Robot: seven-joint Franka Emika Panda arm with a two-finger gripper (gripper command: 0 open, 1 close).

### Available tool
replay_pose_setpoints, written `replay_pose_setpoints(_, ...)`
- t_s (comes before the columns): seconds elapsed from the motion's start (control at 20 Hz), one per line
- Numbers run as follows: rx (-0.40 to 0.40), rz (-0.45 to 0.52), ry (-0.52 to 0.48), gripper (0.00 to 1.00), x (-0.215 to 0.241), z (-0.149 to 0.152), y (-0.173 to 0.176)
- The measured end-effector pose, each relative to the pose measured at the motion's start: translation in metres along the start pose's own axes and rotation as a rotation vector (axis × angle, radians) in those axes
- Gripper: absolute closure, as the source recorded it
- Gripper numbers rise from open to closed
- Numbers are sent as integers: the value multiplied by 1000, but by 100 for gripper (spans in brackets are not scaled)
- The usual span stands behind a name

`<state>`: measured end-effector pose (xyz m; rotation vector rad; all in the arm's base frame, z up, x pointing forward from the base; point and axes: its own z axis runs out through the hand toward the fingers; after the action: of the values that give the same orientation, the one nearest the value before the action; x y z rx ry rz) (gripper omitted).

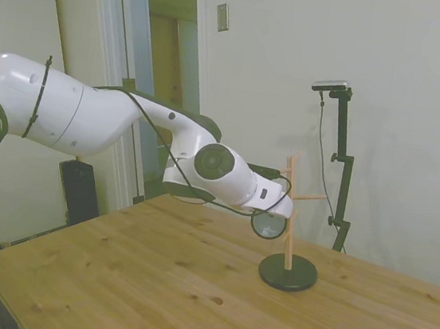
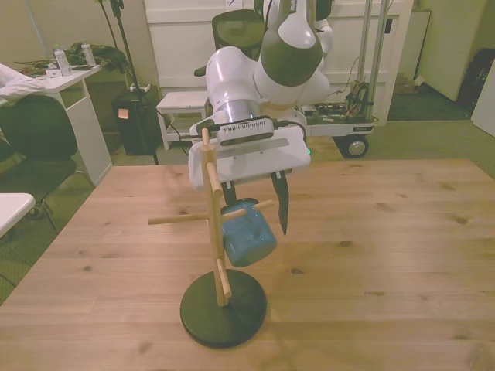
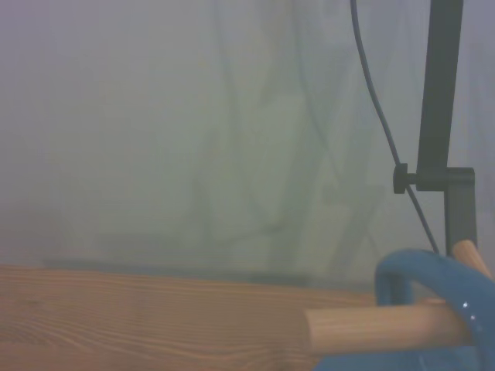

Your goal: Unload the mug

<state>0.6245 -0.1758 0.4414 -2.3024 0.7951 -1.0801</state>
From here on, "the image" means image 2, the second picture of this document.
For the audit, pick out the white step stool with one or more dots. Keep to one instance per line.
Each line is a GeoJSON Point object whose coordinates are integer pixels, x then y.
{"type": "Point", "coordinates": [181, 102]}

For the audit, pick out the clear plastic bottle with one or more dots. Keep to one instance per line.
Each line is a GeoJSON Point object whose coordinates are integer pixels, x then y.
{"type": "Point", "coordinates": [87, 54]}
{"type": "Point", "coordinates": [62, 62]}

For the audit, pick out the person in white shirt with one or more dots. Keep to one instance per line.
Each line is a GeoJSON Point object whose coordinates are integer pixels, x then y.
{"type": "Point", "coordinates": [15, 83]}

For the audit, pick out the camouflage cloth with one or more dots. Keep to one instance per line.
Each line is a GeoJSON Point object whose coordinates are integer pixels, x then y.
{"type": "Point", "coordinates": [104, 56]}

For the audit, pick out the black fabric chair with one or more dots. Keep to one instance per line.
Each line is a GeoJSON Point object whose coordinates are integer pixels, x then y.
{"type": "Point", "coordinates": [35, 131]}

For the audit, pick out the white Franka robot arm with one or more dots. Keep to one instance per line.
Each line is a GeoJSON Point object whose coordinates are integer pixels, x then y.
{"type": "Point", "coordinates": [286, 50]}

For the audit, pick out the white table corner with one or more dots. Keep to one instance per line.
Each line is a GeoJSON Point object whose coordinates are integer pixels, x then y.
{"type": "Point", "coordinates": [13, 210]}

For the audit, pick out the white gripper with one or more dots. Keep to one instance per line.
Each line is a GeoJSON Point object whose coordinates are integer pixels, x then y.
{"type": "Point", "coordinates": [255, 162]}

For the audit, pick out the cardboard box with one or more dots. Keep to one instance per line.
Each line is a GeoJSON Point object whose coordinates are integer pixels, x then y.
{"type": "Point", "coordinates": [408, 83]}

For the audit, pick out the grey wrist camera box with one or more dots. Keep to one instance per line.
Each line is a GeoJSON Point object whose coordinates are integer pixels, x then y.
{"type": "Point", "coordinates": [247, 131]}

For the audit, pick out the black mesh office chair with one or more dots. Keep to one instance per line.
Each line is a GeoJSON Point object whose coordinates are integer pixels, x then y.
{"type": "Point", "coordinates": [236, 35]}

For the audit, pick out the blue enamel mug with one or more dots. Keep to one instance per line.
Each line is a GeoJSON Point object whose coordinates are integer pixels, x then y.
{"type": "Point", "coordinates": [247, 239]}

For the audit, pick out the wooden mug tree black base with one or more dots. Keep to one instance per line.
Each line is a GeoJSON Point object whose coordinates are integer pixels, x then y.
{"type": "Point", "coordinates": [224, 313]}

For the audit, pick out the white desk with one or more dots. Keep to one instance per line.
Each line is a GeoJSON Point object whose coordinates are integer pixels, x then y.
{"type": "Point", "coordinates": [85, 116]}

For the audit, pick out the wheeled equipment cart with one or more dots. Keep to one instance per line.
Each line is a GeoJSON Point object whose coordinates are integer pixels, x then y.
{"type": "Point", "coordinates": [348, 127]}

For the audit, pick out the black box on floor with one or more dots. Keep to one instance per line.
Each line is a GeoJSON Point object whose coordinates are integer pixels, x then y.
{"type": "Point", "coordinates": [137, 123]}

